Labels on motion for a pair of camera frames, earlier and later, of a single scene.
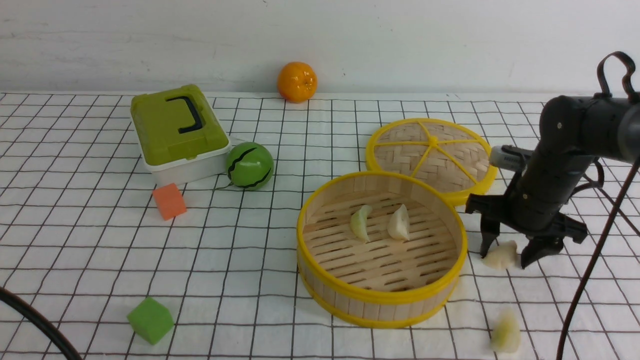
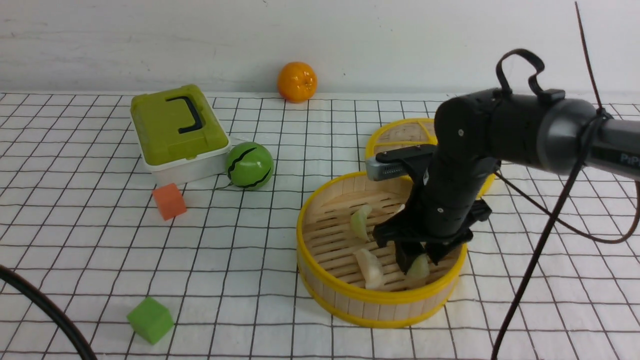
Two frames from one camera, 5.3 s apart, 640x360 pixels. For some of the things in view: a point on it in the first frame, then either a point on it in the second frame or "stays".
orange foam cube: [170, 201] stays
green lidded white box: [180, 137] stays
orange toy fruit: [297, 82] stays
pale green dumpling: [506, 336] to [420, 269]
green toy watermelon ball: [249, 165] stays
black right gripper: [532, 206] to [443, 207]
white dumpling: [504, 255] to [371, 269]
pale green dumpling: [358, 222] stays
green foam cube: [151, 321] stays
